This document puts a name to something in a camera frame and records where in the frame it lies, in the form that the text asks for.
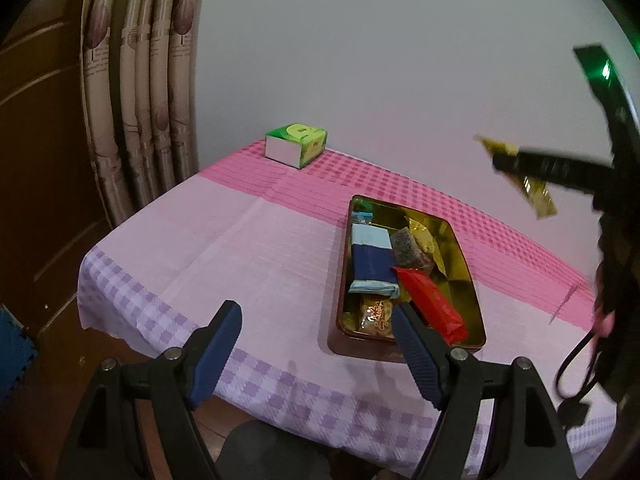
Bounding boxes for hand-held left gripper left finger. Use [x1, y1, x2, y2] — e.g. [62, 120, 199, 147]
[55, 300, 244, 480]

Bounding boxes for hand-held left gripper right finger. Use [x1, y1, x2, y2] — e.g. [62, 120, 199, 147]
[391, 301, 573, 480]

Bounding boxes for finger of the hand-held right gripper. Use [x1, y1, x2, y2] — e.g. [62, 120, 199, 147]
[492, 146, 616, 196]

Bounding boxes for yellow snack packet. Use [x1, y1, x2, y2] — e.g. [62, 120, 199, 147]
[405, 215, 448, 276]
[474, 135, 558, 220]

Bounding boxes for clear nut snack packet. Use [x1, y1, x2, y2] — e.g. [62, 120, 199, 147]
[357, 294, 401, 338]

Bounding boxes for gold lined tin box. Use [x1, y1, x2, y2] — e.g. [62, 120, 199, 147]
[327, 195, 487, 363]

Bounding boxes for blue snack packet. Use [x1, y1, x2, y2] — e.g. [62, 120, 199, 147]
[347, 223, 401, 298]

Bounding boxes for grey and red snack packet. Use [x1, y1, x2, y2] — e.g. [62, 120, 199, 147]
[390, 227, 426, 267]

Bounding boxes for dark grey stool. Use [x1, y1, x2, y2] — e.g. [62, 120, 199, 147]
[220, 420, 331, 480]

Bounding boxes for pink and purple checked tablecloth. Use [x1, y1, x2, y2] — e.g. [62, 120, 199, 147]
[77, 140, 618, 478]

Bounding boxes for blue foam mat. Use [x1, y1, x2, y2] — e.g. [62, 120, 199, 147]
[0, 307, 38, 406]

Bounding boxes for green tissue box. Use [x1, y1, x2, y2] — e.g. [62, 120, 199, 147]
[265, 122, 328, 169]

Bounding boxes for brown wooden door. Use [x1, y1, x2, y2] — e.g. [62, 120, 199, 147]
[0, 10, 131, 480]

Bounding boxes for beige patterned curtain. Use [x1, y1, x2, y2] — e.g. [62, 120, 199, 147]
[80, 0, 211, 228]

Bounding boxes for black cable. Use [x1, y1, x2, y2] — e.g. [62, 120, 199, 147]
[555, 327, 608, 428]

